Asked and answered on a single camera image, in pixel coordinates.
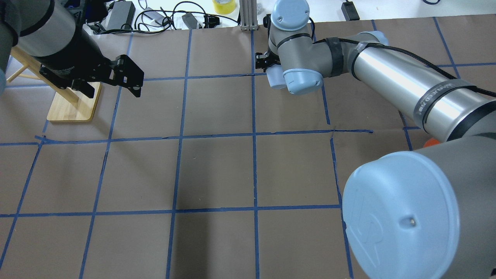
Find black power adapter brick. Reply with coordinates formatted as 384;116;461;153
107;1;135;30

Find orange can with silver lid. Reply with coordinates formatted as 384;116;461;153
423;138;441;148

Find aluminium frame post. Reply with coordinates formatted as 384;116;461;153
239;0;259;31

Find yellow tape roll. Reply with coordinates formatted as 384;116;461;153
212;0;237;15

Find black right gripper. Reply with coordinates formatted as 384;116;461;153
255;50;281;72

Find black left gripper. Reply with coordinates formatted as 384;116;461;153
19;11;144;99

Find small black power adapter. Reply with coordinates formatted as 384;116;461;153
341;0;360;21

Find light blue cup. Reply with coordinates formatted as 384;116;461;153
265;64;287;90

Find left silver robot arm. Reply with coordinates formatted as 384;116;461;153
1;0;144;98

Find wooden cup tree stand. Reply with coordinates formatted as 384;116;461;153
7;46;102;122

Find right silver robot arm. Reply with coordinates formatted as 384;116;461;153
169;74;429;279

